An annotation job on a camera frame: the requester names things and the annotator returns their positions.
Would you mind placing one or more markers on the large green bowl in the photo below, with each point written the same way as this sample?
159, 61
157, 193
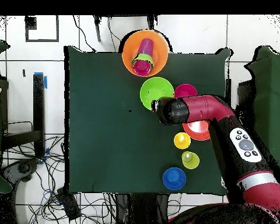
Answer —
154, 88

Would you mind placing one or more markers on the pink cup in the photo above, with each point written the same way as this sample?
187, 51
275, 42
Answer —
142, 68

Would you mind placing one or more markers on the small pink bowl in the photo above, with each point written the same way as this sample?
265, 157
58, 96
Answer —
185, 89

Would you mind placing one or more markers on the small green bowl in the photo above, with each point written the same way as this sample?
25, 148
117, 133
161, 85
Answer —
143, 57

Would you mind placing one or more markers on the large orange bowl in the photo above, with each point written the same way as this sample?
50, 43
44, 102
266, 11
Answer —
161, 53

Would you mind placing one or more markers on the purple cup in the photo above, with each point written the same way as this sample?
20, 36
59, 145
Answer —
145, 46

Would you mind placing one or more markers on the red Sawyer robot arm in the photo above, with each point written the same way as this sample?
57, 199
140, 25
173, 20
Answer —
205, 107

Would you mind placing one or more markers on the yellow cup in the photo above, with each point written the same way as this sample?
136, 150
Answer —
182, 140

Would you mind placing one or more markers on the dark green tablecloth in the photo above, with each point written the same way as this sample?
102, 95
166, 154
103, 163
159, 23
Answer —
95, 140

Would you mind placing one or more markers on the wide red-orange bowl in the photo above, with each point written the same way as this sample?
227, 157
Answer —
197, 131

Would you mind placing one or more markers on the lime yellow-green cup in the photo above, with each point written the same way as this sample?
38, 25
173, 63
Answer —
191, 161

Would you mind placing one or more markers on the blue bowl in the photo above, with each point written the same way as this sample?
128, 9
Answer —
174, 178

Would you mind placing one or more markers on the black metal stand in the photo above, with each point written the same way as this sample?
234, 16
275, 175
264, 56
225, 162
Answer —
39, 105

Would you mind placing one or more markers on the black power strip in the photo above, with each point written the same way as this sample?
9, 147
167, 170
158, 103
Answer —
68, 205

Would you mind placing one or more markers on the black camera stand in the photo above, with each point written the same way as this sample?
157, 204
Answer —
98, 28

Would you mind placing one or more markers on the black pedestal leg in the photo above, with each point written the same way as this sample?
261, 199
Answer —
23, 168

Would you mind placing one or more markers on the black square frame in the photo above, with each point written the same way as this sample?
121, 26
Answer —
30, 23

